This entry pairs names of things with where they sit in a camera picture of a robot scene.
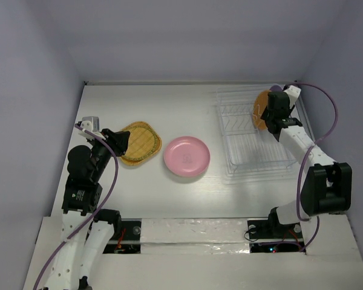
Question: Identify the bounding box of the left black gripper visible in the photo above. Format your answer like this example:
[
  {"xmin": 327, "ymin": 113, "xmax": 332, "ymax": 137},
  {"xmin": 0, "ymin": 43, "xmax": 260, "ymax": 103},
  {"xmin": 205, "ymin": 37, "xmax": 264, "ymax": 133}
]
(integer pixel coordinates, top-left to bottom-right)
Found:
[{"xmin": 88, "ymin": 127, "xmax": 129, "ymax": 179}]

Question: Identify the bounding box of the orange woven round plate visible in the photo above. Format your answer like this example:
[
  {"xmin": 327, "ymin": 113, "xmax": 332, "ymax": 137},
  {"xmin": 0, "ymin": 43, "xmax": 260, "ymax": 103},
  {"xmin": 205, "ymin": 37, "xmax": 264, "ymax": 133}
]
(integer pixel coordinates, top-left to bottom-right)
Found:
[{"xmin": 252, "ymin": 90, "xmax": 270, "ymax": 131}]

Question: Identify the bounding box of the green-rimmed woven plate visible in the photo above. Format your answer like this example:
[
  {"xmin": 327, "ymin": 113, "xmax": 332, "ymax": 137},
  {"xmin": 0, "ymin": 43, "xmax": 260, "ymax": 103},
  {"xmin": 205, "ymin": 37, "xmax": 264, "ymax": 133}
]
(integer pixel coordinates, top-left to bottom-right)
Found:
[{"xmin": 123, "ymin": 124, "xmax": 160, "ymax": 162}]

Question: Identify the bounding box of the square woven bamboo plate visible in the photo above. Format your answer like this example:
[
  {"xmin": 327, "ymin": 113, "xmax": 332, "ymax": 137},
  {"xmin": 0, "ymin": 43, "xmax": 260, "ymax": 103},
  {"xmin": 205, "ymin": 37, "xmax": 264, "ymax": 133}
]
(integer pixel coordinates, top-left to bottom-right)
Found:
[{"xmin": 120, "ymin": 121, "xmax": 162, "ymax": 166}]

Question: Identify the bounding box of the purple round plate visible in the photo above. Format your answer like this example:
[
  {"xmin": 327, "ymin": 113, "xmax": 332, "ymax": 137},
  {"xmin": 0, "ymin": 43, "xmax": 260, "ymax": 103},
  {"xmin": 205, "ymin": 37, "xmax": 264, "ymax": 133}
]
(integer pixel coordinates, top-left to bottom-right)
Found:
[{"xmin": 269, "ymin": 85, "xmax": 283, "ymax": 92}]

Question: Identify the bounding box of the pink round plate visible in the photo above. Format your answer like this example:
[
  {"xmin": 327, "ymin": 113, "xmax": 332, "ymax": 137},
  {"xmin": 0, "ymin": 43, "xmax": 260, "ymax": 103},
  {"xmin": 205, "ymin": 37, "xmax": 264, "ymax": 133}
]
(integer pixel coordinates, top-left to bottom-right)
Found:
[{"xmin": 163, "ymin": 136, "xmax": 211, "ymax": 171}]

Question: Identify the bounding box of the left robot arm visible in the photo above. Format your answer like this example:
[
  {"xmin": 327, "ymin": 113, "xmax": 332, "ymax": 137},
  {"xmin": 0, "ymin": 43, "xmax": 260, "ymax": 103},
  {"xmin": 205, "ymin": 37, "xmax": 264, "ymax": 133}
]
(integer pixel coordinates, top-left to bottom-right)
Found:
[{"xmin": 33, "ymin": 123, "xmax": 130, "ymax": 289}]

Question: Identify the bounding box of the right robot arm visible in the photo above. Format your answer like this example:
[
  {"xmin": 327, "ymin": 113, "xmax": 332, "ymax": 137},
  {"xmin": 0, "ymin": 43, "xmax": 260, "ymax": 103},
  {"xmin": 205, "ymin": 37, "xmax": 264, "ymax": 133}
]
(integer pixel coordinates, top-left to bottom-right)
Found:
[{"xmin": 253, "ymin": 86, "xmax": 352, "ymax": 238}]

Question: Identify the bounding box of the foil-wrapped front bar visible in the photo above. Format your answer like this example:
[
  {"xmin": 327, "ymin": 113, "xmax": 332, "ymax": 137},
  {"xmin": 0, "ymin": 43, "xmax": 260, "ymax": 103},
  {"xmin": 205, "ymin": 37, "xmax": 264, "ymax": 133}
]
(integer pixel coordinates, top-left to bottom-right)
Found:
[{"xmin": 140, "ymin": 218, "xmax": 250, "ymax": 255}]

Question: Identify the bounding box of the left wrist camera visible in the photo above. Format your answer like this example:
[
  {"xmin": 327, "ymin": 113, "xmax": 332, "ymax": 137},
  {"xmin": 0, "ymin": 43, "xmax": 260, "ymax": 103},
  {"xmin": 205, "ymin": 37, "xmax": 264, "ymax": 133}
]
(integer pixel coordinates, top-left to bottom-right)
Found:
[{"xmin": 74, "ymin": 116, "xmax": 101, "ymax": 139}]

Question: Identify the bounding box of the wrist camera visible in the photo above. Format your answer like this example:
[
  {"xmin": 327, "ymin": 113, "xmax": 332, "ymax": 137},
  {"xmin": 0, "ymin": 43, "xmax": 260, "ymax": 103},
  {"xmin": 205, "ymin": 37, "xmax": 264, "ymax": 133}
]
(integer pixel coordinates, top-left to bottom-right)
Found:
[
  {"xmin": 283, "ymin": 85, "xmax": 301, "ymax": 107},
  {"xmin": 74, "ymin": 116, "xmax": 101, "ymax": 139}
]

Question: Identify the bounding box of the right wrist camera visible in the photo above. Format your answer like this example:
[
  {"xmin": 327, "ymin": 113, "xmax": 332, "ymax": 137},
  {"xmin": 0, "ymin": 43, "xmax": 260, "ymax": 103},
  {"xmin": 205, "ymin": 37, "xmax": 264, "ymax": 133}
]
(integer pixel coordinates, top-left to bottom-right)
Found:
[{"xmin": 283, "ymin": 85, "xmax": 301, "ymax": 107}]

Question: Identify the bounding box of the white wire dish rack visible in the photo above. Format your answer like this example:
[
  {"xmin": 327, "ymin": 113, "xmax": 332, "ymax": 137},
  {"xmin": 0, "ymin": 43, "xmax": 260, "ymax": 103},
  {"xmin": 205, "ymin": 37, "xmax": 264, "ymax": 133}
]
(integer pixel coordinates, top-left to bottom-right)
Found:
[{"xmin": 216, "ymin": 84, "xmax": 297, "ymax": 175}]

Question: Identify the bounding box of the red wire left base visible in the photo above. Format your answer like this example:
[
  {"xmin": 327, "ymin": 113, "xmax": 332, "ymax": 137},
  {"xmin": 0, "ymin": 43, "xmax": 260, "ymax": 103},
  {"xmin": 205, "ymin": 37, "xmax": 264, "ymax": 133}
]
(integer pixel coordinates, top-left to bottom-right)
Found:
[{"xmin": 114, "ymin": 228, "xmax": 128, "ymax": 251}]

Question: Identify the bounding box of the black cable at base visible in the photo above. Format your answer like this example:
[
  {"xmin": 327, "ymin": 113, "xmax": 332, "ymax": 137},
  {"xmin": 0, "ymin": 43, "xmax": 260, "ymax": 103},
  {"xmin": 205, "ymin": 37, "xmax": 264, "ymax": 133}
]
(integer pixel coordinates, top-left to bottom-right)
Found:
[{"xmin": 243, "ymin": 225, "xmax": 305, "ymax": 245}]

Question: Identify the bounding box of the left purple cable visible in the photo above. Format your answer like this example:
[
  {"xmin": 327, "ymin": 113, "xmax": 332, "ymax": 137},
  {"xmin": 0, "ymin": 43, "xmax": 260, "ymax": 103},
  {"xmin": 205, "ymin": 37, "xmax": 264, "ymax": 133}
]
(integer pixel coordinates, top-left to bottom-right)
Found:
[{"xmin": 31, "ymin": 123, "xmax": 120, "ymax": 290}]

